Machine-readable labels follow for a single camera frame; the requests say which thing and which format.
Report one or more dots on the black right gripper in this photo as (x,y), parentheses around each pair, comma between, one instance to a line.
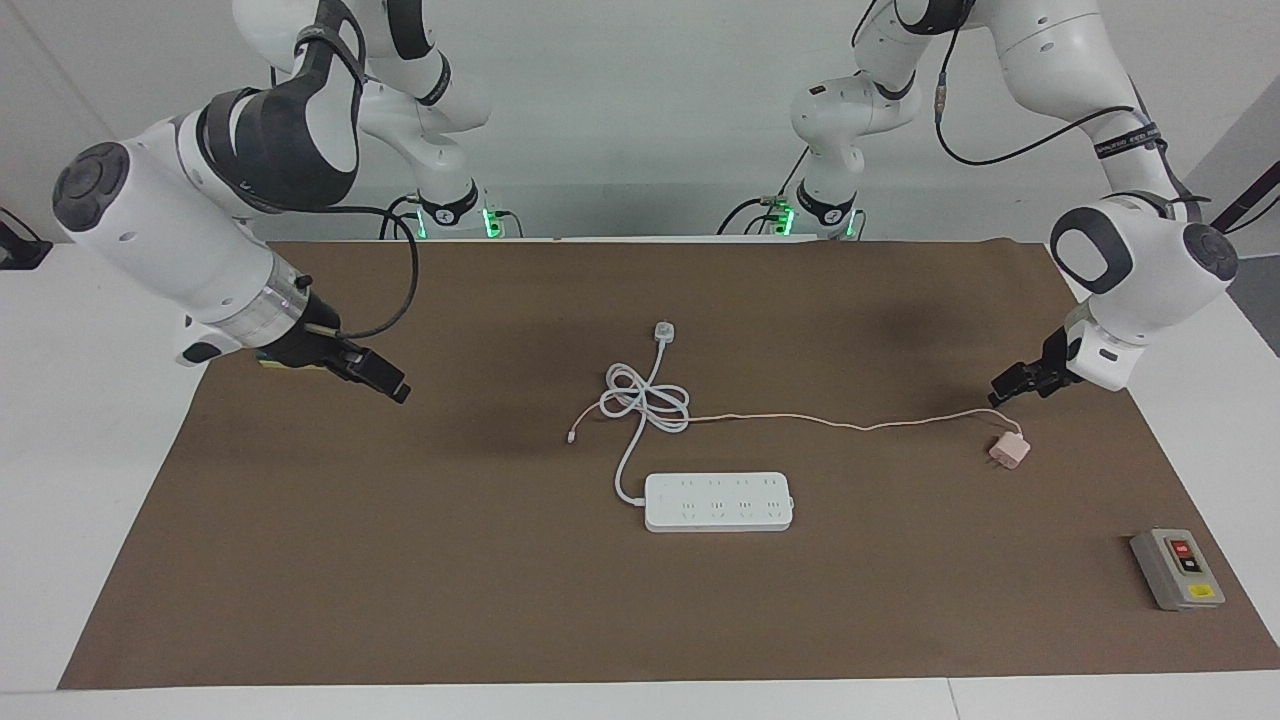
(305,345)

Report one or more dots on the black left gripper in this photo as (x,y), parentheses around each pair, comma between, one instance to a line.
(1055,370)

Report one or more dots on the pink charger adapter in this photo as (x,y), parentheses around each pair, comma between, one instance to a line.
(1010,453)

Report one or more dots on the white power strip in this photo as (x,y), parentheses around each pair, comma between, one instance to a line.
(715,505)

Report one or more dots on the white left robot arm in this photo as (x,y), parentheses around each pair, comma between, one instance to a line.
(1140,260)

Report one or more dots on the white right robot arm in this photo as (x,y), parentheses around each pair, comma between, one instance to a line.
(170,230)

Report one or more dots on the brown table mat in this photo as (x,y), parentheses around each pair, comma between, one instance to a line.
(450,560)

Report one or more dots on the black clamp stand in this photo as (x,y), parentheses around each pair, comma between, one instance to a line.
(1195,250)
(20,252)

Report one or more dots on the green knife switch yellow base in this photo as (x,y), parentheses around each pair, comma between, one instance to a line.
(268,365)

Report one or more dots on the grey push-button switch box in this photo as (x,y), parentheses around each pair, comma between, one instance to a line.
(1170,575)

